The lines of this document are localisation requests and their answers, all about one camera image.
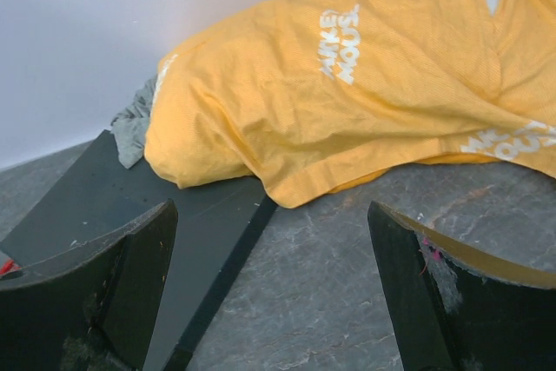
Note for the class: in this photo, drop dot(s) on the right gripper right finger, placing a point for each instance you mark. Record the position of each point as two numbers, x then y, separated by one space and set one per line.
454 307

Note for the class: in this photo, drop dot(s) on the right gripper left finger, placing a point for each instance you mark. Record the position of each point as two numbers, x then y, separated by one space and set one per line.
94 306

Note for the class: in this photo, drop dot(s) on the dark grey network switch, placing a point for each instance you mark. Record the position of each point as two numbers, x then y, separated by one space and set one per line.
217 227

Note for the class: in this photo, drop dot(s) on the grey cloth at back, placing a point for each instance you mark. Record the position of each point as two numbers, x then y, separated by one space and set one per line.
129 126

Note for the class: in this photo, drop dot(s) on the yellow printed fabric bag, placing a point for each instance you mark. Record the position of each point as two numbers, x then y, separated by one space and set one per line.
316 96

